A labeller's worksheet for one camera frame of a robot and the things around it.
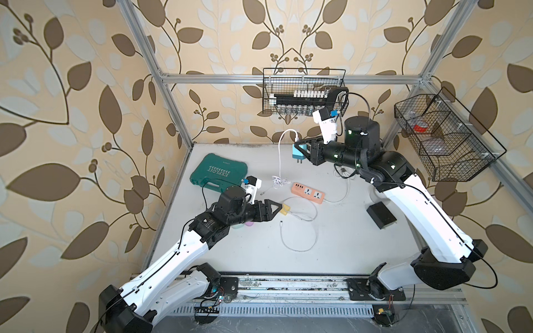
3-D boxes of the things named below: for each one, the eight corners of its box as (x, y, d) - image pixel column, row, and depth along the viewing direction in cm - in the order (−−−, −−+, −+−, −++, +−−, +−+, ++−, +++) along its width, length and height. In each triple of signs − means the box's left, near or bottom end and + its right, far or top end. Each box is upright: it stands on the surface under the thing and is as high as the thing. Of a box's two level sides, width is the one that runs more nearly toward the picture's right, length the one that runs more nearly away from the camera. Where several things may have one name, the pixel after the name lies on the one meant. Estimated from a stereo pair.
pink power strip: (288, 192, 102) (288, 189, 100) (292, 183, 106) (293, 180, 104) (322, 204, 97) (323, 202, 96) (325, 194, 101) (326, 192, 99)
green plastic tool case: (191, 182, 107) (188, 176, 102) (209, 158, 118) (206, 151, 113) (235, 195, 102) (233, 189, 97) (249, 168, 113) (248, 161, 108)
